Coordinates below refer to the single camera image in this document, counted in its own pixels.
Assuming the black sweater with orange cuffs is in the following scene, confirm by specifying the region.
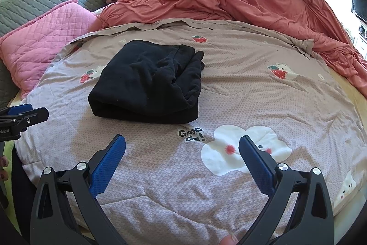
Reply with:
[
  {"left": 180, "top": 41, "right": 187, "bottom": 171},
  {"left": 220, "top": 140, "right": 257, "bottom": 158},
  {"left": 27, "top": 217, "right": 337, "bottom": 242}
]
[{"left": 88, "top": 40, "right": 205, "bottom": 124}]

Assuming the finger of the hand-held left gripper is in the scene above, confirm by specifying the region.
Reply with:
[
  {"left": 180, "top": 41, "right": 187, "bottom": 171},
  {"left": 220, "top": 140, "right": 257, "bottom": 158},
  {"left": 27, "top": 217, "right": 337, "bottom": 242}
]
[
  {"left": 0, "top": 107, "right": 50, "bottom": 132},
  {"left": 6, "top": 103, "right": 33, "bottom": 117}
]

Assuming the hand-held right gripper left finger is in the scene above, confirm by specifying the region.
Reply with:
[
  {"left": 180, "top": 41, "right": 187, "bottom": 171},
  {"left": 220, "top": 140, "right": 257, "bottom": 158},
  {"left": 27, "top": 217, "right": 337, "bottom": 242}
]
[{"left": 30, "top": 134, "right": 128, "bottom": 245}]

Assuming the black television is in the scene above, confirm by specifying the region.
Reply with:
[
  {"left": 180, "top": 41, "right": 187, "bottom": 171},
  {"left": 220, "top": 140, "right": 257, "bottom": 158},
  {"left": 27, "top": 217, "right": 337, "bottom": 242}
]
[{"left": 351, "top": 0, "right": 367, "bottom": 24}]

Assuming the light green cloth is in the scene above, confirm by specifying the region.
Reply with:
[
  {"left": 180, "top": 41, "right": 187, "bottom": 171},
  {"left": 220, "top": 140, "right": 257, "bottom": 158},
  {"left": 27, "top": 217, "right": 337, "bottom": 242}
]
[{"left": 0, "top": 140, "right": 20, "bottom": 237}]

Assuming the yellow bed sheet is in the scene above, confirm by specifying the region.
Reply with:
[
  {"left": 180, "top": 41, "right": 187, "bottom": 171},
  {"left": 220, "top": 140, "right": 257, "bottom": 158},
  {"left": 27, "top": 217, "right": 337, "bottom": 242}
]
[{"left": 327, "top": 67, "right": 367, "bottom": 119}]

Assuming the pink quilted pillow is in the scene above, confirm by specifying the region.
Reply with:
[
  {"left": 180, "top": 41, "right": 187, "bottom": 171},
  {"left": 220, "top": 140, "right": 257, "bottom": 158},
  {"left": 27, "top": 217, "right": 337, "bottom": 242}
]
[{"left": 0, "top": 0, "right": 101, "bottom": 99}]

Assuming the person's left hand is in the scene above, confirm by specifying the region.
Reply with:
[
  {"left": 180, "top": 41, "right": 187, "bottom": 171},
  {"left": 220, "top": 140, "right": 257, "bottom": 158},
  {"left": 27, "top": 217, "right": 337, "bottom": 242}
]
[{"left": 0, "top": 155, "right": 10, "bottom": 180}]

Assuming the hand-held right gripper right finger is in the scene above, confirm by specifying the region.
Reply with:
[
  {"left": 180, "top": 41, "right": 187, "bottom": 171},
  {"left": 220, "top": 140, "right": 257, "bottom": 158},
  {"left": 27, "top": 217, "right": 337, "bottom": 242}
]
[{"left": 239, "top": 134, "right": 334, "bottom": 245}]

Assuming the strawberry and cloud printed blanket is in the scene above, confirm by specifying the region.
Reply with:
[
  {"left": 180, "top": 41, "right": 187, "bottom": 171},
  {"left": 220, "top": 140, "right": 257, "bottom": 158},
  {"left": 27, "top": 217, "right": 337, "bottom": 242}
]
[{"left": 21, "top": 18, "right": 364, "bottom": 245}]

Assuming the person's right hand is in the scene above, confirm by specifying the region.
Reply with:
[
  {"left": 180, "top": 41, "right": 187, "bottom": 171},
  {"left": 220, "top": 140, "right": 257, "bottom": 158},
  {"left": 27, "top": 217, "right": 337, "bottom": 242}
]
[{"left": 219, "top": 234, "right": 238, "bottom": 245}]

